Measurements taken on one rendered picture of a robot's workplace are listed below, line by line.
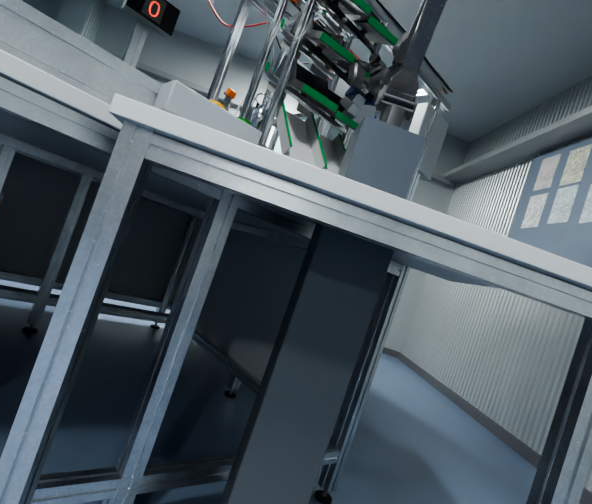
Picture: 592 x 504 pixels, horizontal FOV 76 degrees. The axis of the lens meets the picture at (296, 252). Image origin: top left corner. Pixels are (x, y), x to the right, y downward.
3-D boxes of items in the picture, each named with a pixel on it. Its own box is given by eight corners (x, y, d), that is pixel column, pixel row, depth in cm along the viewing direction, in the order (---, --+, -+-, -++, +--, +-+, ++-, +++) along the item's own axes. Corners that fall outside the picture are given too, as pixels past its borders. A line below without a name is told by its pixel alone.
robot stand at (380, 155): (396, 225, 81) (426, 137, 82) (335, 203, 80) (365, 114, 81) (377, 229, 95) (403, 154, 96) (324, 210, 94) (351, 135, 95)
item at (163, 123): (660, 312, 61) (666, 295, 61) (107, 111, 54) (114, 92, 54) (449, 281, 131) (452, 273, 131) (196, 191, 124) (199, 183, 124)
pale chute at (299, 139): (317, 175, 115) (327, 164, 112) (281, 156, 108) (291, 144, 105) (304, 122, 132) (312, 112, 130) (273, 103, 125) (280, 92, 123)
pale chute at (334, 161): (348, 193, 124) (357, 184, 122) (317, 177, 118) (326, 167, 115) (332, 142, 142) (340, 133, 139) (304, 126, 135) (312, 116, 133)
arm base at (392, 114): (404, 136, 85) (412, 111, 85) (377, 126, 85) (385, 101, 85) (393, 145, 92) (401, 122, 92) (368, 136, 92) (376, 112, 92)
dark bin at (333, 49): (351, 64, 117) (365, 41, 115) (318, 39, 110) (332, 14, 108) (318, 53, 139) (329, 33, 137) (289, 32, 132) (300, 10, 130)
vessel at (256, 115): (261, 168, 200) (285, 101, 202) (240, 156, 191) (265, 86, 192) (247, 167, 211) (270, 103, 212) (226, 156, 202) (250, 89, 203)
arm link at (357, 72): (407, 102, 118) (408, 85, 119) (370, 69, 106) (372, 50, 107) (385, 112, 124) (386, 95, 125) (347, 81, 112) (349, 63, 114)
